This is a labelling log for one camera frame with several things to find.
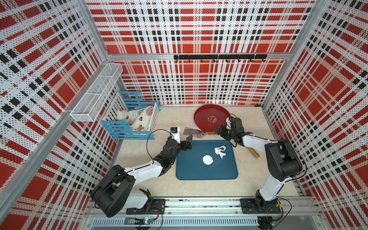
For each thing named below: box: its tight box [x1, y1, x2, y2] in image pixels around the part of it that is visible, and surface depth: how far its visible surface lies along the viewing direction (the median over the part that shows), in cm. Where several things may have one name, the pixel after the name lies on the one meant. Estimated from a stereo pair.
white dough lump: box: [214, 145, 227, 160], surface depth 95 cm
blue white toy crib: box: [100, 91, 162, 140], surface depth 104 cm
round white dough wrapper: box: [202, 154, 214, 165], surface depth 92 cm
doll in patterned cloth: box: [116, 105, 154, 132], surface depth 107 cm
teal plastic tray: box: [176, 139, 239, 181], surface depth 90 cm
